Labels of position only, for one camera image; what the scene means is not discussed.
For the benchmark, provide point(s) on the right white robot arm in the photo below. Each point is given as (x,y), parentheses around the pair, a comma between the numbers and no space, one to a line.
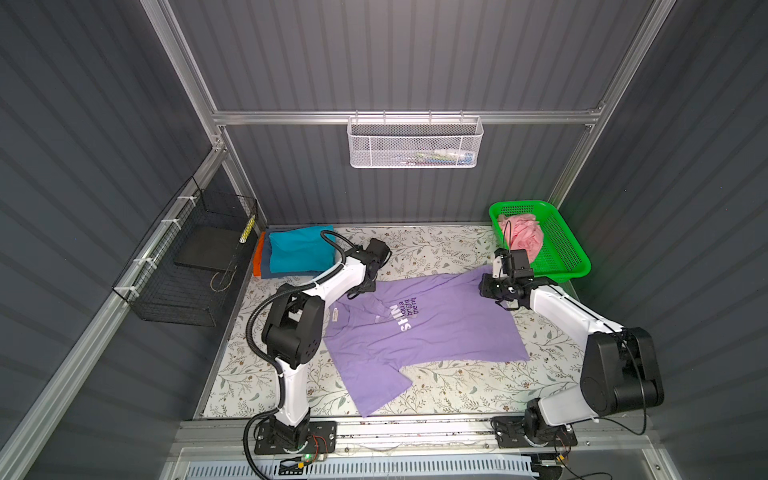
(619,373)

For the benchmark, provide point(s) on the green plastic basket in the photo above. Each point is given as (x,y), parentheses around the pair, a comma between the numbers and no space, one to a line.
(561,257)

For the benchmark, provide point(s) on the folded teal t-shirt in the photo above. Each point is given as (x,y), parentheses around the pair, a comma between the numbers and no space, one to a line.
(300,251)

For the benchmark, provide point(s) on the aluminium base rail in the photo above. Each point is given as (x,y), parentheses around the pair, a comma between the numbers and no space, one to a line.
(437,433)

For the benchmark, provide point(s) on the white wire mesh basket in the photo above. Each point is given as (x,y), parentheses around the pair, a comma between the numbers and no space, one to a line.
(414,141)

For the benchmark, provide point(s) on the purple t-shirt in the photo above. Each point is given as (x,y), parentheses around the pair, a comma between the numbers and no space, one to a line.
(413,321)

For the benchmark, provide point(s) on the black wire basket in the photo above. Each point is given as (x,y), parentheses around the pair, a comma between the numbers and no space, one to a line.
(190,268)

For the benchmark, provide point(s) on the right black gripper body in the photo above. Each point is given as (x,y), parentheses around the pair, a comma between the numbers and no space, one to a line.
(495,287)

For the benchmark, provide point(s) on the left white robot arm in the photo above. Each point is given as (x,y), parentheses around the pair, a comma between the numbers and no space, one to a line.
(286,330)

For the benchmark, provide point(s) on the floral table mat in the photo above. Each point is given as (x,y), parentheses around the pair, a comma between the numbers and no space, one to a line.
(240,384)

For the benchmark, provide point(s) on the pink t-shirt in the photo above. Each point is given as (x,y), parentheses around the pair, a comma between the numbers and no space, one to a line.
(522,232)

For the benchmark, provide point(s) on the folded orange t-shirt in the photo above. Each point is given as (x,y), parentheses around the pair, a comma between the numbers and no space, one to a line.
(257,257)

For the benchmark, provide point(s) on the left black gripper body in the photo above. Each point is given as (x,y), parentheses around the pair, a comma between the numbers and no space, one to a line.
(368,287)

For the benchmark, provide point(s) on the folded blue t-shirt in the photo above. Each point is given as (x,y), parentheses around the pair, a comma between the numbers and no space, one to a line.
(265,268)

